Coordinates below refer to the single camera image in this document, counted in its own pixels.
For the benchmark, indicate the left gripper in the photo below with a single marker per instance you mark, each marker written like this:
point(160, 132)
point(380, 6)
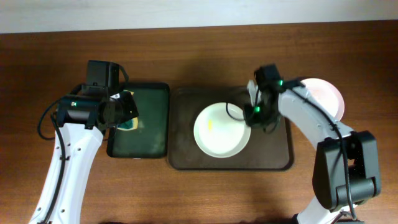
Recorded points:
point(132, 107)

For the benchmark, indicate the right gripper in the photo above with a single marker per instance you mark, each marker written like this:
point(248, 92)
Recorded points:
point(250, 120)

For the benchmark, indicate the green and yellow sponge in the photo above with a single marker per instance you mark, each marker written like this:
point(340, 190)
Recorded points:
point(132, 123)

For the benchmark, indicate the white plate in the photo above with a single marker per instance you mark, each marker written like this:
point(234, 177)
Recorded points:
point(327, 95)
point(220, 131)

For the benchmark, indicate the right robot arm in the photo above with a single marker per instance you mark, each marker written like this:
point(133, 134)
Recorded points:
point(346, 172)

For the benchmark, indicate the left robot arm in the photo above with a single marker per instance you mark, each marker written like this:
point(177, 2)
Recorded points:
point(80, 121)

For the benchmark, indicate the large brown serving tray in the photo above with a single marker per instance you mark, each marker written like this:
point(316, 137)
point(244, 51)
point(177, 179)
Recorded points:
point(266, 152)

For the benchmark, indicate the small black tray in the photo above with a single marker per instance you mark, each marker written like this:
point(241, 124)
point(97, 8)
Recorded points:
point(149, 140)

